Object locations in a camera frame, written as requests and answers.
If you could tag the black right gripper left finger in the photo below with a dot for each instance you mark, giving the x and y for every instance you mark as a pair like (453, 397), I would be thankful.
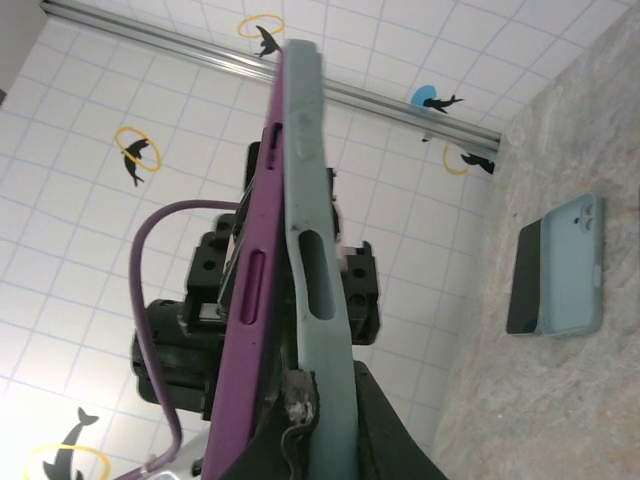
(270, 440)

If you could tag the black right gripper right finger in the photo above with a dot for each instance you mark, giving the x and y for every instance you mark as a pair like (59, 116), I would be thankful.
(385, 440)

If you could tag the purple smartphone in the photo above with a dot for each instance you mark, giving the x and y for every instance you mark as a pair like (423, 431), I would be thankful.
(250, 350)

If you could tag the pale grey blue phone case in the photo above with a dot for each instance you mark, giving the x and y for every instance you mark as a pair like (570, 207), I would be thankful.
(310, 190)

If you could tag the silver edged smartphone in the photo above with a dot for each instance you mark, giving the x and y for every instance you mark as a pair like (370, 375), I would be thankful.
(525, 280)

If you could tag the light blue phone case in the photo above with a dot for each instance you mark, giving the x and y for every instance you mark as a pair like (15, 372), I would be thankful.
(572, 270)

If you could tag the aluminium corner post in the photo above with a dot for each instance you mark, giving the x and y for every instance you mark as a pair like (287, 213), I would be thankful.
(360, 100)

